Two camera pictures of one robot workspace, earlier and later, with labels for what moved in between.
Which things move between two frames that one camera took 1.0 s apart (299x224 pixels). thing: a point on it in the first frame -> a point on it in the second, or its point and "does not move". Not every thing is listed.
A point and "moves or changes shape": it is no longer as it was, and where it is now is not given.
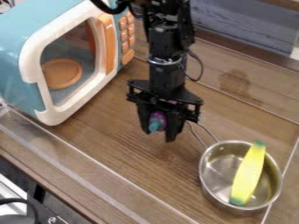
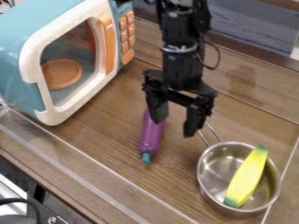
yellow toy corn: [248, 175] does not move
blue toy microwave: [61, 49] does not move
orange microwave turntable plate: [61, 73] does not move
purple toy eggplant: [157, 121] moves or changes shape
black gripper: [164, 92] -> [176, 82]
